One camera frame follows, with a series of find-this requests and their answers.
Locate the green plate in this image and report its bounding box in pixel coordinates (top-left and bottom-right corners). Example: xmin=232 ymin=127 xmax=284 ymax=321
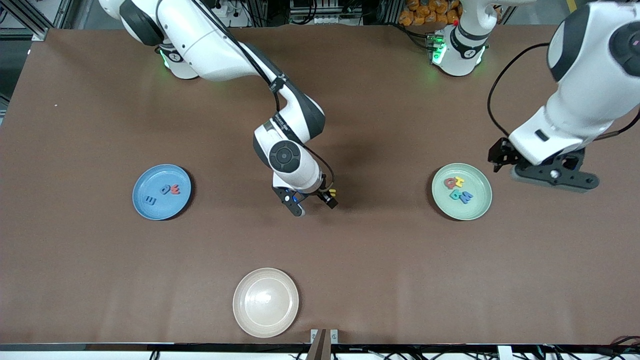
xmin=431 ymin=162 xmax=493 ymax=221

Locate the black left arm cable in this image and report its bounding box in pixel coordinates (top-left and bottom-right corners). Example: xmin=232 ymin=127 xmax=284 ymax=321
xmin=487 ymin=42 xmax=551 ymax=141

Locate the aluminium frame profile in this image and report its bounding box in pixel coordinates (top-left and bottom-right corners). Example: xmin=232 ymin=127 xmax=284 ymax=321
xmin=0 ymin=0 xmax=76 ymax=42

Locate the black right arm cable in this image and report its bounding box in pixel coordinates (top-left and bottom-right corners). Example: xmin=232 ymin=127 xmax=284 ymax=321
xmin=197 ymin=0 xmax=336 ymax=192

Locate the background electronics rack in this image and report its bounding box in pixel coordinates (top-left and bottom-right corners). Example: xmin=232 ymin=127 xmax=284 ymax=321
xmin=289 ymin=0 xmax=368 ymax=26

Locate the beige plate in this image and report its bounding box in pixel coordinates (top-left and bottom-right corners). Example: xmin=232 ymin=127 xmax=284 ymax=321
xmin=232 ymin=267 xmax=300 ymax=339

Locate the brown table mat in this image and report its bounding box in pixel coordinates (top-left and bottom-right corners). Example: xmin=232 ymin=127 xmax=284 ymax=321
xmin=0 ymin=22 xmax=640 ymax=346

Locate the blue plate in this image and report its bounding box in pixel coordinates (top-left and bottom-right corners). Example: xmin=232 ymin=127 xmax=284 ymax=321
xmin=132 ymin=164 xmax=192 ymax=221

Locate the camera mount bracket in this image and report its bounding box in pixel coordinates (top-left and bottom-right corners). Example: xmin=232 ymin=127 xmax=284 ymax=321
xmin=310 ymin=328 xmax=339 ymax=360

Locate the orange snack bag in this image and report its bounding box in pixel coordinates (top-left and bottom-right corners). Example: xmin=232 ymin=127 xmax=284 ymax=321
xmin=398 ymin=0 xmax=463 ymax=27

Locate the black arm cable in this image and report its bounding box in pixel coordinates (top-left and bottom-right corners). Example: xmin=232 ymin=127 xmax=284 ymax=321
xmin=197 ymin=0 xmax=336 ymax=192
xmin=487 ymin=42 xmax=551 ymax=141

